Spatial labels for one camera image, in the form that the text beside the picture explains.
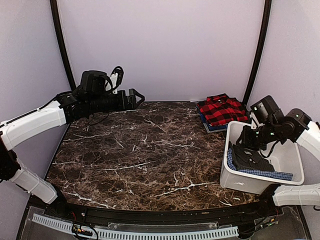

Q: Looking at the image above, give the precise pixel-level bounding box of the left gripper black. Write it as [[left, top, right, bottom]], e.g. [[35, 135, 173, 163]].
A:
[[87, 88, 145, 113]]

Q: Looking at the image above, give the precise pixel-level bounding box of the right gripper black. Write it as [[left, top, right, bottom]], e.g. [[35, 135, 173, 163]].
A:
[[236, 121, 280, 151]]

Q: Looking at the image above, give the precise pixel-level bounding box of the dark pinstripe long sleeve shirt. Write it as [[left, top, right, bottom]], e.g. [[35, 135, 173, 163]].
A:
[[227, 141, 275, 173]]

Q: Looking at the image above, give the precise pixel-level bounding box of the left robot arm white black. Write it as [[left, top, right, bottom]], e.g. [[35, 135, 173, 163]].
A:
[[0, 88, 145, 218]]

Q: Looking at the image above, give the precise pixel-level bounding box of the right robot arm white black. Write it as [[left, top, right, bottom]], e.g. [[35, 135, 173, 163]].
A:
[[236, 106, 320, 217]]

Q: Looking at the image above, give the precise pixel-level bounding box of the white plastic bin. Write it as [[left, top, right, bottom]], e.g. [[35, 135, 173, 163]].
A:
[[219, 121, 305, 195]]

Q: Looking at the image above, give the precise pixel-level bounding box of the blue checked shirt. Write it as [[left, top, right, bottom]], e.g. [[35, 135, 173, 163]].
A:
[[227, 148, 294, 181]]

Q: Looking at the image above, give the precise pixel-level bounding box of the red black plaid shirt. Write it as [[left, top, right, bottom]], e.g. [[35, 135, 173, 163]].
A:
[[196, 93, 249, 127]]

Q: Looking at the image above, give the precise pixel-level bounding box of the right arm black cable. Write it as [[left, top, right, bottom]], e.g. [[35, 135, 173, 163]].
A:
[[258, 139, 280, 159]]

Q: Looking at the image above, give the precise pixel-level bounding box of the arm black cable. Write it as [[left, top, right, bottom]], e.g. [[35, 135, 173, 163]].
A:
[[258, 139, 280, 159], [86, 65, 125, 126]]

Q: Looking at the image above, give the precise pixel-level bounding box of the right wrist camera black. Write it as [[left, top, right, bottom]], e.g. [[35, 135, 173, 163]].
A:
[[250, 95, 284, 124]]

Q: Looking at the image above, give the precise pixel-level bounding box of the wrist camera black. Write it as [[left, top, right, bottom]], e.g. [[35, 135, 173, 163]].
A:
[[250, 95, 284, 124], [80, 70, 107, 96]]

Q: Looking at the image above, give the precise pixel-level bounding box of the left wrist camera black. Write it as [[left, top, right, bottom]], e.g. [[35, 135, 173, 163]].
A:
[[80, 70, 107, 96]]

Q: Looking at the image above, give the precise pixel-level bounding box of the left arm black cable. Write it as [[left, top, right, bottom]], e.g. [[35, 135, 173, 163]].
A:
[[86, 65, 125, 126]]

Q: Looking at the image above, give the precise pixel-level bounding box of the black curved front rail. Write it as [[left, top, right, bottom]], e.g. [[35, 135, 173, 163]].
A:
[[62, 202, 283, 226]]

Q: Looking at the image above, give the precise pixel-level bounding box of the left black frame post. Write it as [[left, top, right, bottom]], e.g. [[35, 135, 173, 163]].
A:
[[49, 0, 76, 90]]

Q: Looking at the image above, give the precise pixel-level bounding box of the black frame post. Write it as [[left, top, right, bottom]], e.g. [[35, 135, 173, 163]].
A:
[[242, 0, 272, 107], [49, 0, 76, 90]]

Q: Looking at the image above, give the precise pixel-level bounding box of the right black frame post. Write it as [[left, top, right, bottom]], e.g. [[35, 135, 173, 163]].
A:
[[242, 0, 272, 107]]

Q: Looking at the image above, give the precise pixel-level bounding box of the white slotted cable duct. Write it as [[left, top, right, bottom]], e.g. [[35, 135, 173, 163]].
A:
[[32, 213, 239, 240]]

